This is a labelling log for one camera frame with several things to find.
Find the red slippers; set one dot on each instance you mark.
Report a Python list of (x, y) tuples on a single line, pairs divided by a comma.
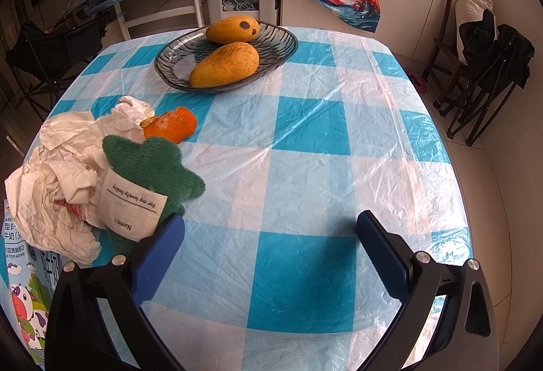
[(418, 80)]

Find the white paper towel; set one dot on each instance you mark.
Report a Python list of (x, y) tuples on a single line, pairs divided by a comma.
[(46, 184)]

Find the white tissue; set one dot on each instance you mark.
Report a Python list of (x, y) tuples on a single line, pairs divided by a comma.
[(129, 112)]

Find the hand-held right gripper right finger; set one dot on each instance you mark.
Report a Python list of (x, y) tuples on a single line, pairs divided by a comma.
[(382, 256)]

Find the white plastic bag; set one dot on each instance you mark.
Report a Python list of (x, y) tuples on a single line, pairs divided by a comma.
[(471, 10)]

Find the blue checkered tablecloth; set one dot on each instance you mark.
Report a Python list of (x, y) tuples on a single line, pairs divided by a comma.
[(318, 150)]

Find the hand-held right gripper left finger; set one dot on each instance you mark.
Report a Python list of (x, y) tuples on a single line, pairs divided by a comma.
[(159, 260)]

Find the folded black chair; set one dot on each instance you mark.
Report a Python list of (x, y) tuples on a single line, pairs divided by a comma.
[(505, 52)]

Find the wooden chair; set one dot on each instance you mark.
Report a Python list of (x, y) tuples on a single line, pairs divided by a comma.
[(443, 52)]

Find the yellow mango with dark spot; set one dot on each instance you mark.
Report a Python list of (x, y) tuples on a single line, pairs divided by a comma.
[(229, 29)]

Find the green fleece cloth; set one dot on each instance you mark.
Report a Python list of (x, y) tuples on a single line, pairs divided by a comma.
[(169, 167)]

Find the glass fruit plate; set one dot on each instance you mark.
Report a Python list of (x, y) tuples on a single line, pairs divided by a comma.
[(275, 44)]

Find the printed milk carton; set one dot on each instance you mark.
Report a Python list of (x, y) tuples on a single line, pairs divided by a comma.
[(25, 303)]

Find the black folding camp chair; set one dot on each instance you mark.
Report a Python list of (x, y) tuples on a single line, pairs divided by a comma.
[(46, 44)]

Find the orange peel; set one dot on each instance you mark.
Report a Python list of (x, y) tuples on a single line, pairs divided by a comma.
[(174, 125)]

